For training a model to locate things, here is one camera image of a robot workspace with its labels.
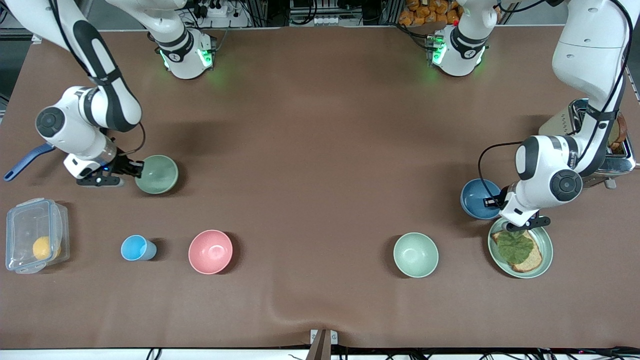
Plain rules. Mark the bread slice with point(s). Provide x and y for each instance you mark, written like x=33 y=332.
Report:
x=532 y=260

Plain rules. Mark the blue cup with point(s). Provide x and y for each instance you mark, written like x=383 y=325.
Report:
x=135 y=248

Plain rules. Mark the light green bowl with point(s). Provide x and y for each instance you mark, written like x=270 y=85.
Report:
x=415 y=254
x=160 y=175

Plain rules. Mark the yellow lemon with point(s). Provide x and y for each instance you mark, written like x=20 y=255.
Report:
x=44 y=248

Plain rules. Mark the white electronics box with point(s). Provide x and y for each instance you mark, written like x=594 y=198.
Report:
x=325 y=20

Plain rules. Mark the clear plastic container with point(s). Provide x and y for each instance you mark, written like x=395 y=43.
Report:
x=30 y=225

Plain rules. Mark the blue bowl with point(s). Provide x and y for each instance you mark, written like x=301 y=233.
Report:
x=475 y=200

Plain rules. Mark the metal table bracket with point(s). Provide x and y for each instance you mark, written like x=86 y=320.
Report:
x=324 y=345

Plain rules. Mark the white power strip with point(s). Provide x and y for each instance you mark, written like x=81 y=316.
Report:
x=220 y=21

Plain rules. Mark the light green plate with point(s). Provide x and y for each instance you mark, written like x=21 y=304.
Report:
x=544 y=252

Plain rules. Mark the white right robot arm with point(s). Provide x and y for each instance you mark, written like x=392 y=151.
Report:
x=75 y=125

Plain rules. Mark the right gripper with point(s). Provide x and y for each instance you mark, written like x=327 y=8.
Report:
x=121 y=164

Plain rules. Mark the cream toaster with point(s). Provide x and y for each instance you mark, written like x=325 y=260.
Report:
x=557 y=127

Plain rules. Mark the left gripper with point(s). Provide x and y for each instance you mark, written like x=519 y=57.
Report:
x=501 y=198

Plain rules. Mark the green lettuce leaf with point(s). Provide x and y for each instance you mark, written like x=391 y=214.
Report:
x=515 y=246

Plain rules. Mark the bag of orange snacks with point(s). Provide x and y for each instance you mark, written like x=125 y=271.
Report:
x=430 y=12

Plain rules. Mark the toast slice in toaster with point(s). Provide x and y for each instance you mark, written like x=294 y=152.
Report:
x=621 y=131

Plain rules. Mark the pink bowl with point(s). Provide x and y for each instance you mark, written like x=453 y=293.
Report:
x=210 y=251

